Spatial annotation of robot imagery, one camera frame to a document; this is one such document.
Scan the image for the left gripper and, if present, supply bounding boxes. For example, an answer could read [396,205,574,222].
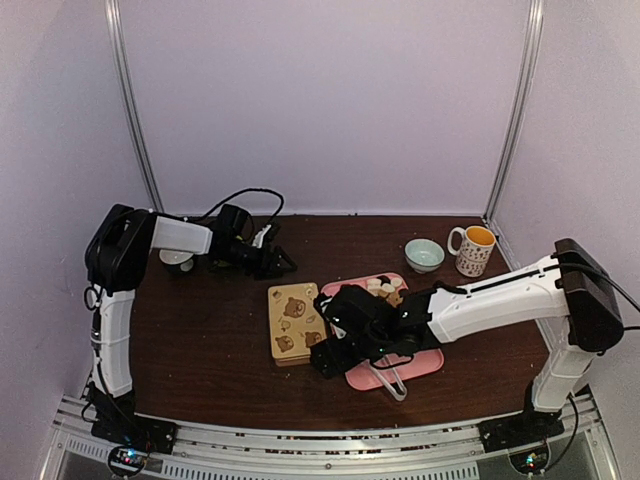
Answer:
[221,240,298,280]

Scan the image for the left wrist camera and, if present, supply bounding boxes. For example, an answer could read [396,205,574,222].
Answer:
[251,222,280,249]

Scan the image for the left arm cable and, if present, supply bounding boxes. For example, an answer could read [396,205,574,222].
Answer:
[189,187,285,236]

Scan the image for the light blue bowl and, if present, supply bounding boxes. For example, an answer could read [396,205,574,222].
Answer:
[404,238,445,274]

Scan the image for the left aluminium frame post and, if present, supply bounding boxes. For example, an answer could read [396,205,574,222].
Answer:
[104,0,165,213]

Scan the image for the aluminium frame post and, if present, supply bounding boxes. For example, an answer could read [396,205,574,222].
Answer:
[104,0,165,213]
[483,0,545,224]

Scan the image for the pink tray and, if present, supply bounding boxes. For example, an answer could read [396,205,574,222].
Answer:
[320,272,444,391]

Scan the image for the beige tin box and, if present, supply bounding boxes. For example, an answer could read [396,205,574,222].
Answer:
[275,354,311,367]

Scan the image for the front aluminium rail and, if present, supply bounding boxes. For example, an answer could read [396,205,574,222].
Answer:
[39,403,620,479]

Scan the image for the white mug yellow inside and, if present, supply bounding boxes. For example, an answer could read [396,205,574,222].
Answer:
[447,226,497,278]

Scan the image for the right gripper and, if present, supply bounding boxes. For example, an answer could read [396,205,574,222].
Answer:
[310,334,389,381]

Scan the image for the right aluminium frame post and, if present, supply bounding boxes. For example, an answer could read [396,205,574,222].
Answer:
[483,0,545,224]

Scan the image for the beige bear tin lid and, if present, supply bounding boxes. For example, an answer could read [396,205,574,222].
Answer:
[268,283,327,362]

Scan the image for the metal tongs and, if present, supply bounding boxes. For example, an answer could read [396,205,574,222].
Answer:
[367,363,408,402]

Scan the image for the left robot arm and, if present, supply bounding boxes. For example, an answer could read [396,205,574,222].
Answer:
[84,204,297,444]

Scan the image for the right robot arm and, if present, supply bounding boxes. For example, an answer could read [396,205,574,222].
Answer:
[310,238,625,452]

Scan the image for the small white black bowl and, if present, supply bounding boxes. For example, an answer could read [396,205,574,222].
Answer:
[159,249,196,275]

